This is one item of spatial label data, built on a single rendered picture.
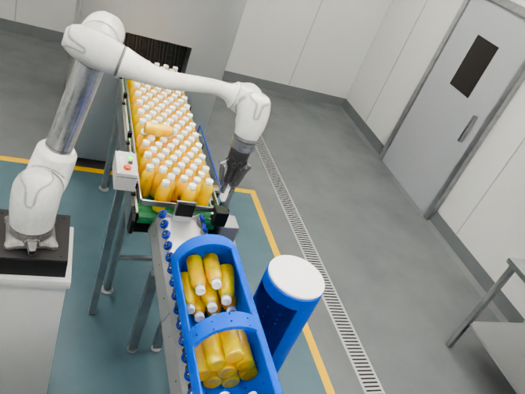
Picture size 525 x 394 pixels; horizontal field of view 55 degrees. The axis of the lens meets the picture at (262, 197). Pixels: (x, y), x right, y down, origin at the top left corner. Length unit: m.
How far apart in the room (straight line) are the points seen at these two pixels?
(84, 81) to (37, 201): 0.45
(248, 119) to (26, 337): 1.27
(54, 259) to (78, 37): 0.81
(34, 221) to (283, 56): 5.43
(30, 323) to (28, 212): 0.51
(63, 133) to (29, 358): 0.98
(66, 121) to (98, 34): 0.42
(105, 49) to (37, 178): 0.54
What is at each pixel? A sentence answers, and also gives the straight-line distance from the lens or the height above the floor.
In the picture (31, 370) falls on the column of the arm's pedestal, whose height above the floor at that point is 0.44.
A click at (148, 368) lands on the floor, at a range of 3.10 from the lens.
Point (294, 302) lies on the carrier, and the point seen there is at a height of 1.00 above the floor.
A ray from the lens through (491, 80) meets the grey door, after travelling 5.49.
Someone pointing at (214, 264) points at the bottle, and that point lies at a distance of 2.03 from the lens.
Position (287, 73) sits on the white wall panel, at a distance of 7.12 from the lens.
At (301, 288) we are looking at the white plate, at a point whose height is 1.04.
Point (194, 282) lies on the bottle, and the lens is 2.00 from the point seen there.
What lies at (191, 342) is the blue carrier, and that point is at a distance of 1.78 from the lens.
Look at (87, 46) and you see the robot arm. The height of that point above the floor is 1.87.
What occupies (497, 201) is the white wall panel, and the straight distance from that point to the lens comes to 5.20.
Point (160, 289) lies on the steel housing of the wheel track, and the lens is 2.28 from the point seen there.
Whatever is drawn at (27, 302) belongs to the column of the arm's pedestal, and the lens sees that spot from 2.16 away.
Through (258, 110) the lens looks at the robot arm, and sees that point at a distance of 1.72.
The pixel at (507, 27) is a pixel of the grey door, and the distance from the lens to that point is 5.57.
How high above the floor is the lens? 2.48
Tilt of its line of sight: 32 degrees down
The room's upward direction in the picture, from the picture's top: 23 degrees clockwise
